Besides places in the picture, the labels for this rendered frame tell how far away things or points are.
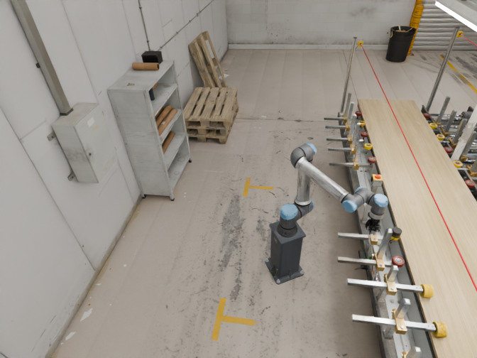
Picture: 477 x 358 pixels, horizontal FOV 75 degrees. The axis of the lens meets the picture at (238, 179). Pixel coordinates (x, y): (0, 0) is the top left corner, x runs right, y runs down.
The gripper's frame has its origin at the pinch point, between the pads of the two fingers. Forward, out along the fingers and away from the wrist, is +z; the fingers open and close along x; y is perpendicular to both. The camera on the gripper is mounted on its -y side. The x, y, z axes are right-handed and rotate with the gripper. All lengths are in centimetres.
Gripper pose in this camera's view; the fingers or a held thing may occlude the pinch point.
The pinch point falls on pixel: (369, 232)
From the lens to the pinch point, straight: 257.1
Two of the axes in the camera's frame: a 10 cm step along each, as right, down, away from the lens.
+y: -1.5, 6.3, -7.6
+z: 0.5, 7.8, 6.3
